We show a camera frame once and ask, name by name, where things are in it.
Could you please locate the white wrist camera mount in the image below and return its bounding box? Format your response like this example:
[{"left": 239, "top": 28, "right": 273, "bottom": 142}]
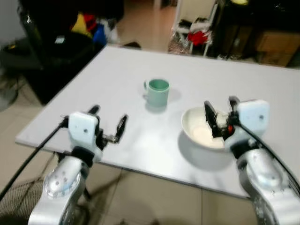
[
  {"left": 68, "top": 112, "right": 100, "bottom": 150},
  {"left": 230, "top": 99, "right": 270, "bottom": 141}
]

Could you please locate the white clothes rack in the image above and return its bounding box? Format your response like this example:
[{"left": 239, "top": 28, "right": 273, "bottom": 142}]
[{"left": 172, "top": 1, "right": 222, "bottom": 58}]

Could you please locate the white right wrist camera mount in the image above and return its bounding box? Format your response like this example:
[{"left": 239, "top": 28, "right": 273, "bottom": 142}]
[{"left": 230, "top": 99, "right": 270, "bottom": 141}]

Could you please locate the black wire fan guard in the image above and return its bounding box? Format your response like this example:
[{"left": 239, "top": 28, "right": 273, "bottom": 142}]
[{"left": 0, "top": 178, "right": 53, "bottom": 225}]

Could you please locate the blue bag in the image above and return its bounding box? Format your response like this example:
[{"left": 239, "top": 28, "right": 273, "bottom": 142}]
[{"left": 92, "top": 23, "right": 108, "bottom": 45}]

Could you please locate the yellow cloth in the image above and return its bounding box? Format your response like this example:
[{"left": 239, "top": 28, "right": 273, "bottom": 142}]
[{"left": 72, "top": 13, "right": 92, "bottom": 37}]

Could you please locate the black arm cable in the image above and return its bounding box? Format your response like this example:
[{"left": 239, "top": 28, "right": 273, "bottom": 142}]
[
  {"left": 0, "top": 120, "right": 69, "bottom": 203},
  {"left": 233, "top": 120, "right": 300, "bottom": 189}
]

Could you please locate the black office chair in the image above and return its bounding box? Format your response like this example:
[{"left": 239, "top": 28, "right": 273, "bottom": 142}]
[{"left": 18, "top": 0, "right": 125, "bottom": 72}]

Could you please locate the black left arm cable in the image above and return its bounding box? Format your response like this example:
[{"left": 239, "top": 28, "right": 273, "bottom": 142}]
[{"left": 0, "top": 120, "right": 69, "bottom": 203}]

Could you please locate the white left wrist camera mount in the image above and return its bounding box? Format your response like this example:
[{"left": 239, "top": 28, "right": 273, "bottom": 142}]
[{"left": 68, "top": 112, "right": 100, "bottom": 150}]

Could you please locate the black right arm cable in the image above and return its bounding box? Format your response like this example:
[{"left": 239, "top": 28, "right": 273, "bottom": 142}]
[{"left": 233, "top": 120, "right": 300, "bottom": 189}]

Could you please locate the pale green mug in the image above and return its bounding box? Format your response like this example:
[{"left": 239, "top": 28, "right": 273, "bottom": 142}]
[{"left": 143, "top": 78, "right": 170, "bottom": 110}]

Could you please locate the white ceramic bowl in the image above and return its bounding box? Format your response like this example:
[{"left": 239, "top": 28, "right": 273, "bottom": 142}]
[{"left": 181, "top": 106, "right": 236, "bottom": 150}]

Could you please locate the red bag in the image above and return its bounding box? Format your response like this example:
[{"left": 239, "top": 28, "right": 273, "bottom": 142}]
[{"left": 83, "top": 14, "right": 98, "bottom": 31}]

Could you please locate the brown cardboard box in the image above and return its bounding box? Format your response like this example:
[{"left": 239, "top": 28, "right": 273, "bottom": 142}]
[{"left": 255, "top": 30, "right": 300, "bottom": 67}]

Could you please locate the red garment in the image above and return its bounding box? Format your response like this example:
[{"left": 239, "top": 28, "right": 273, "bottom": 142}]
[{"left": 188, "top": 29, "right": 210, "bottom": 46}]

